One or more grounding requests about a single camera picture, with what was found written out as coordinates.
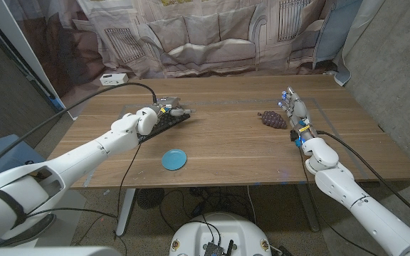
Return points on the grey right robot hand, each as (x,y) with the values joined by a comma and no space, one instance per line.
(299,112)

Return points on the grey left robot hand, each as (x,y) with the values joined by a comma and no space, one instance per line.
(171,106)

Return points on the black mechanical keyboard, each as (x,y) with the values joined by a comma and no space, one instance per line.
(169,123)

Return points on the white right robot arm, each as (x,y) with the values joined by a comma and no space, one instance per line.
(368,209)

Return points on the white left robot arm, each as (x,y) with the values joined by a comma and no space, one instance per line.
(84,156)

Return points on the round blue coaster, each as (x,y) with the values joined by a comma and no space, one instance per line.
(174,159)

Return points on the dark purple grape bunch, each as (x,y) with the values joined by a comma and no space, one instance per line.
(272,119)

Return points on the white power box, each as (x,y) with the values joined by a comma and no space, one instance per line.
(114,79)

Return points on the printed sofa backdrop cloth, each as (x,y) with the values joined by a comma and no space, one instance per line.
(205,35)

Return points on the round black floor fan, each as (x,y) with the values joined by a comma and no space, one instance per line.
(150,198)

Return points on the grey table leg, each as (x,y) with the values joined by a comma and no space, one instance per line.
(308,209)

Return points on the white table leg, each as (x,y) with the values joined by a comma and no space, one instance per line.
(125,211)

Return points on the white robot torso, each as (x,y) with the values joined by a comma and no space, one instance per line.
(223,227)

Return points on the white upright panel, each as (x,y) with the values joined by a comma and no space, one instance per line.
(39,71)

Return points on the black electronics board on torso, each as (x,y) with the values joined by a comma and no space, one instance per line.
(215,249)

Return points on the white floor plate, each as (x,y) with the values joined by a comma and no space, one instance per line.
(71,220)

